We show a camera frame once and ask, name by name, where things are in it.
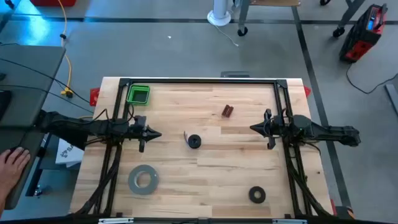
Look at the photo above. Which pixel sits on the white printed bag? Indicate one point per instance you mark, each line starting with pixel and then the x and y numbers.
pixel 70 154

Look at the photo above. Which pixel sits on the green plastic bin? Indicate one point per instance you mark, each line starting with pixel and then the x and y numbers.
pixel 130 94

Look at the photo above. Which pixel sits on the grey wheeled cart leg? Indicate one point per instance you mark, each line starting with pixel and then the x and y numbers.
pixel 348 17

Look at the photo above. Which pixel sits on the silver metal bracket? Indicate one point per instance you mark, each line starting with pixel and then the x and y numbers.
pixel 289 221
pixel 115 221

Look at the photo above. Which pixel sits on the red box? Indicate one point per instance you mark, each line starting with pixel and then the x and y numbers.
pixel 53 2

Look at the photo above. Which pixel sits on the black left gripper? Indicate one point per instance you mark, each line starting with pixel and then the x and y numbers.
pixel 136 132

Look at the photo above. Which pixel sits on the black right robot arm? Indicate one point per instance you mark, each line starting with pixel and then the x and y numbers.
pixel 323 132

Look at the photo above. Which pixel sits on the red table clamp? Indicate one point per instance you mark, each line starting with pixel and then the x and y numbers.
pixel 94 96
pixel 307 91

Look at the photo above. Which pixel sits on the red and black toolbox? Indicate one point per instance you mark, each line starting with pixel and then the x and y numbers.
pixel 362 37

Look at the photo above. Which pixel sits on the grey desk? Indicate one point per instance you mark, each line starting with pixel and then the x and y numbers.
pixel 31 77

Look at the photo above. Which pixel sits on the wheeled cart with wood top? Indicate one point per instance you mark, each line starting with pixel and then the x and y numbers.
pixel 244 18

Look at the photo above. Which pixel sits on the person's forearm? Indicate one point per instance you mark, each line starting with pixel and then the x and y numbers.
pixel 3 202

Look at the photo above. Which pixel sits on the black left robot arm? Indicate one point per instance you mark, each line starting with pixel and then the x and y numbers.
pixel 77 127

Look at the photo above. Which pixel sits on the black metal table frame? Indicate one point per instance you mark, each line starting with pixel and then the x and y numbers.
pixel 202 81

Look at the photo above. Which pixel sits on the person's hand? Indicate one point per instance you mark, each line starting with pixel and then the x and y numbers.
pixel 14 165

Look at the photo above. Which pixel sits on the white pole base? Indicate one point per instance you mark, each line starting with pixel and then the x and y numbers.
pixel 219 17

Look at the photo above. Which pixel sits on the red ribbed block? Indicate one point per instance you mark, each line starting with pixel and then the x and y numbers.
pixel 227 111

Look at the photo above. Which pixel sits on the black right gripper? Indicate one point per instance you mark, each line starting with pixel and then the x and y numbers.
pixel 273 129

